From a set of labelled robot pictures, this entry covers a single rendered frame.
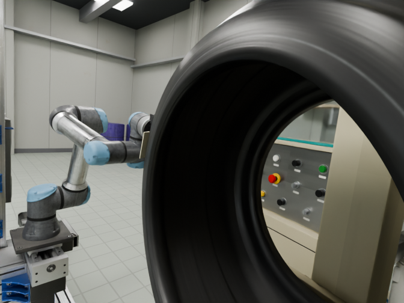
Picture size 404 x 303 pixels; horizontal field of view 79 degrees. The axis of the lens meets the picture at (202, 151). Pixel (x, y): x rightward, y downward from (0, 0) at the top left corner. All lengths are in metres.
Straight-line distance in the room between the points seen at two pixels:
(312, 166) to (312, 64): 0.95
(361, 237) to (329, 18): 0.52
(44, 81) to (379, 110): 7.89
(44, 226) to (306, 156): 1.23
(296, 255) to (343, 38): 1.07
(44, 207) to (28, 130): 6.63
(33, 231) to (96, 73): 7.23
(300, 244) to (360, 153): 0.65
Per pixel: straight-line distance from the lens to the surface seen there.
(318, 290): 0.73
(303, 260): 1.20
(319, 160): 1.14
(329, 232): 0.69
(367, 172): 0.63
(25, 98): 7.87
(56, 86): 8.01
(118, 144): 0.83
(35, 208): 1.34
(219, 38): 0.33
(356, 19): 0.22
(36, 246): 1.35
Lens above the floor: 1.33
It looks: 7 degrees down
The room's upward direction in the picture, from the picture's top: 6 degrees clockwise
